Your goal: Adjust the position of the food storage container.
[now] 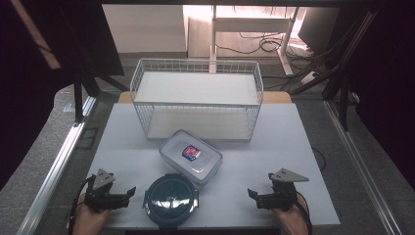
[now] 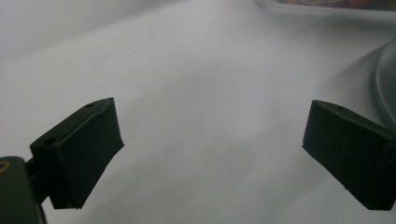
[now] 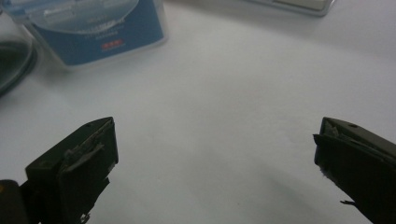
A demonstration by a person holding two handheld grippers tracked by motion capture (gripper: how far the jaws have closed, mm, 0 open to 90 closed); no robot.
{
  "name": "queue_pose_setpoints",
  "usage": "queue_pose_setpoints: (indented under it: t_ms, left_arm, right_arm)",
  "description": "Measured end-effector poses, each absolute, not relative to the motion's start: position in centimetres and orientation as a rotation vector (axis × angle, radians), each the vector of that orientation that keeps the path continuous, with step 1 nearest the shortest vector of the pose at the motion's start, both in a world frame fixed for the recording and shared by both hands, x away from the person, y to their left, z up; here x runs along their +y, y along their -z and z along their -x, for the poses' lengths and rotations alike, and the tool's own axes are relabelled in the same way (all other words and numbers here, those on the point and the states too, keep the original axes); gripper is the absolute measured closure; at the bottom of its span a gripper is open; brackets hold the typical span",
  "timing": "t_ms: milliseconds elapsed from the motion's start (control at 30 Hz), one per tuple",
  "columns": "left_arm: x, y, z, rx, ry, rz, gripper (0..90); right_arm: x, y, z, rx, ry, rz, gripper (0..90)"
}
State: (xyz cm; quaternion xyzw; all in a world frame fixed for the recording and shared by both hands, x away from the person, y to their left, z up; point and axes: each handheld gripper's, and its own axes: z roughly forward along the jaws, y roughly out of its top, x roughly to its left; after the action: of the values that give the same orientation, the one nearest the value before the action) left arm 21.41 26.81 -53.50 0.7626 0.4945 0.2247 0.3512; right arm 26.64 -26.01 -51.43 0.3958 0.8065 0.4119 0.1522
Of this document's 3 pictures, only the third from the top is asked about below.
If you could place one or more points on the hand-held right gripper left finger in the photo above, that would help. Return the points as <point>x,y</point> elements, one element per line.
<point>81,174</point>

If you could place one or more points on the clear rectangular container blue rim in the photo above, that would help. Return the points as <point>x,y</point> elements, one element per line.
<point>93,46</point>

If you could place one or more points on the dark blue bowl lid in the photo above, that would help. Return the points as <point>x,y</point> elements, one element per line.
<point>12,65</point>

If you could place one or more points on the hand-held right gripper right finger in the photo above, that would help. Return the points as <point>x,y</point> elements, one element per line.
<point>361,161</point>

